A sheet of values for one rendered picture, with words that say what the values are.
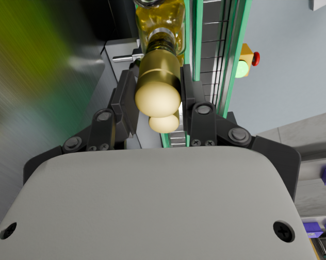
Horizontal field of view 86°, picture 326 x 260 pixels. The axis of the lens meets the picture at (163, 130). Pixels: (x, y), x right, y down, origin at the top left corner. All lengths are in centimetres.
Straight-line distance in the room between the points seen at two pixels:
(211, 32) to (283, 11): 43
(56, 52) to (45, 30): 2
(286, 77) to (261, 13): 33
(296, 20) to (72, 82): 78
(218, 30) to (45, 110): 37
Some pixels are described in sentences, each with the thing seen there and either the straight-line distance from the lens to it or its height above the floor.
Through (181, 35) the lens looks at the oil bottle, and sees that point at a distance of 22.
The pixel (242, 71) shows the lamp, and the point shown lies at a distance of 54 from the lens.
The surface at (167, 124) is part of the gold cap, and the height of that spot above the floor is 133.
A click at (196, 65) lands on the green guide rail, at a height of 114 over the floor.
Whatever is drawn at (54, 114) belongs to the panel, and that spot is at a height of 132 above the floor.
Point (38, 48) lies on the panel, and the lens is 23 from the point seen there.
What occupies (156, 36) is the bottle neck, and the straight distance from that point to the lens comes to 19.
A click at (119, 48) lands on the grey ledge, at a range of 46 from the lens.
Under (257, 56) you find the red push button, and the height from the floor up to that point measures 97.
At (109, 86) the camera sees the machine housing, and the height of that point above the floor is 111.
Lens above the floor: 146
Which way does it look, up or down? 41 degrees down
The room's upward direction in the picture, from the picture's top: 178 degrees counter-clockwise
